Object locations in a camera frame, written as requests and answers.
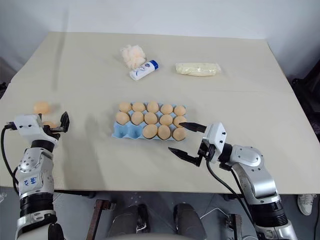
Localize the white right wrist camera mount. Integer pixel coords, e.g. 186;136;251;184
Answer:
201;121;229;163

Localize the white sneaker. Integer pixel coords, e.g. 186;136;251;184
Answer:
297;192;316;216

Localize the white floor cable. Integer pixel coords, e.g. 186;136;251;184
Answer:
199;208;230;227

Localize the blue egg carton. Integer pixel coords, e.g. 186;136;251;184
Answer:
111;100;189;142

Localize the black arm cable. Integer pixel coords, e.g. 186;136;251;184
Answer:
205;157;259;233
0;121;21;198
219;162;251;204

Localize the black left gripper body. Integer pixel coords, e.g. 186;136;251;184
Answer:
41;124;62;141

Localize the black equipment beside table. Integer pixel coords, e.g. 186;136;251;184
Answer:
290;65;320;144

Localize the dark rounded shape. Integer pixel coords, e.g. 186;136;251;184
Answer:
108;203;151;238
172;202;209;238

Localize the white orange mesh bath pouf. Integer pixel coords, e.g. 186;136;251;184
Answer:
119;44;147;69

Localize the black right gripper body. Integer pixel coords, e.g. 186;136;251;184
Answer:
196;137;216;168

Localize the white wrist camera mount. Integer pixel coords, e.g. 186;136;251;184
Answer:
201;121;229;163
13;113;48;144

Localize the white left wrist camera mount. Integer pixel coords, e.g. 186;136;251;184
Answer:
13;113;48;144

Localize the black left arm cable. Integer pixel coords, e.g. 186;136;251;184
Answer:
0;121;21;198

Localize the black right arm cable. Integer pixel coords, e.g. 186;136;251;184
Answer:
219;162;251;204
205;157;259;233

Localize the clear bag of cream contents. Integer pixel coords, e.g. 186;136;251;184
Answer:
174;61;223;79

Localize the rusty brown metal leg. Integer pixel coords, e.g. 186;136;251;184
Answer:
86;198;116;240
226;212;243;240

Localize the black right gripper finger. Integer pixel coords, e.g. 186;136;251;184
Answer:
167;146;201;167
178;121;207;134

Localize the white bottle with blue cap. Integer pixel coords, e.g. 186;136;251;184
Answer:
128;60;160;82

